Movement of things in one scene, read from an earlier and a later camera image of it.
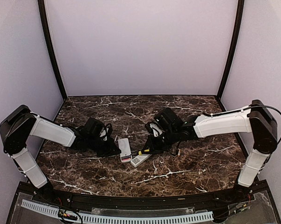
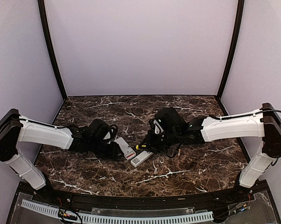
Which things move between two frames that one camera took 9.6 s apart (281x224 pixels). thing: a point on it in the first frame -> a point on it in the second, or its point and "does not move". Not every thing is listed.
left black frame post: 41,7 does not move
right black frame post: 241,6 does not move
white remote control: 139,159 does not move
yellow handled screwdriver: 140,152 -> 137,146
